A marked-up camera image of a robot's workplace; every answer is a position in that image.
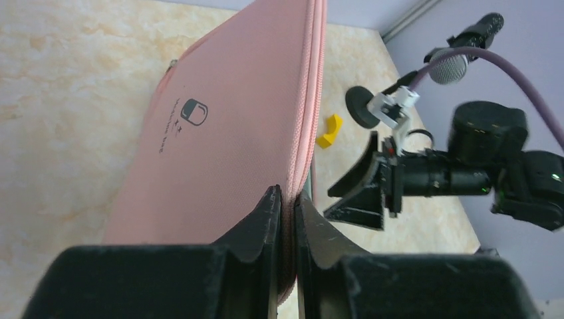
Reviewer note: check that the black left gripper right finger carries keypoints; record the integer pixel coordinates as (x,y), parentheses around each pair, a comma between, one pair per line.
(336,278)

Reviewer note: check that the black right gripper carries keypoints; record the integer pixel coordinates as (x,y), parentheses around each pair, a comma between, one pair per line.
(484,154)

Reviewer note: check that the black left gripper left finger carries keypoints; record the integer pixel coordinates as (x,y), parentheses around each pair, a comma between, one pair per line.
(233,277)

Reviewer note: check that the pink medicine case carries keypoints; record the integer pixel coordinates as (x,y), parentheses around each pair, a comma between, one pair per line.
(236,114)

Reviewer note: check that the yellow plastic piece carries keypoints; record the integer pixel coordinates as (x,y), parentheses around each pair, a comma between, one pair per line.
(333,126)

